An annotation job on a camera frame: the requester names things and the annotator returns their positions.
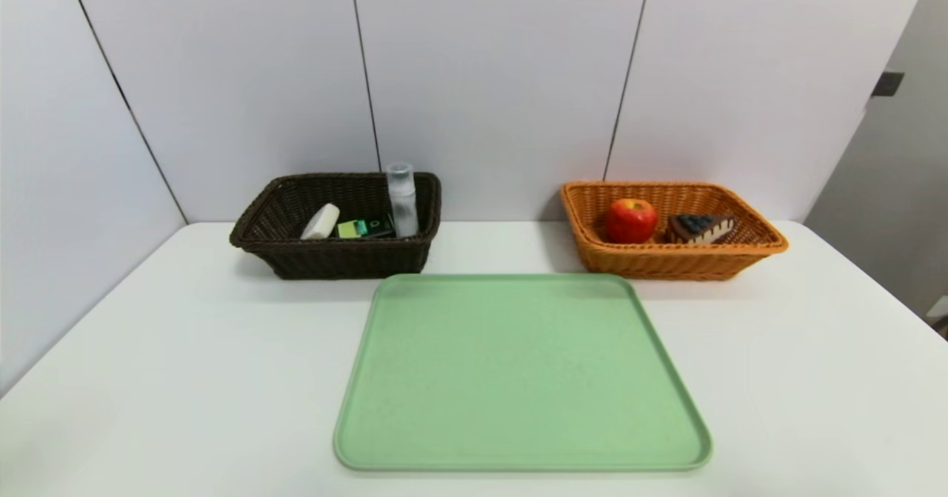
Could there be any white spray bottle silver cap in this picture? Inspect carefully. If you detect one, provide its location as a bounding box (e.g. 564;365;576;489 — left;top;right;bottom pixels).
385;162;420;239

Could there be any light green plastic tray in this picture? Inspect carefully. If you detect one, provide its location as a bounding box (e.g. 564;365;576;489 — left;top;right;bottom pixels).
333;273;713;473

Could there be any black pump bottle green label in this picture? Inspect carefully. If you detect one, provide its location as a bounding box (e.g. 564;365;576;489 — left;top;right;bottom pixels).
333;216;397;240

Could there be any orange wicker basket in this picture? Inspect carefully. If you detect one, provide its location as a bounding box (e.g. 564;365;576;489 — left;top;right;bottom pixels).
560;181;790;281

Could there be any red apple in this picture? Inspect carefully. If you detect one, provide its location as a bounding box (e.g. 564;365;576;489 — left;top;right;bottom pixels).
605;199;659;244

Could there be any white soap bar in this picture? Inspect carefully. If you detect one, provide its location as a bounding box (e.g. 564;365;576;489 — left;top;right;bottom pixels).
300;203;341;241

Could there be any dark brown wicker basket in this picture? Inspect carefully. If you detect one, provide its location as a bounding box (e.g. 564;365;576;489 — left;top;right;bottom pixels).
229;173;442;281

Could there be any chocolate blueberry cake slice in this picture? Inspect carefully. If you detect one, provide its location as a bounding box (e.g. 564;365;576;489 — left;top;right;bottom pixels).
668;214;736;245

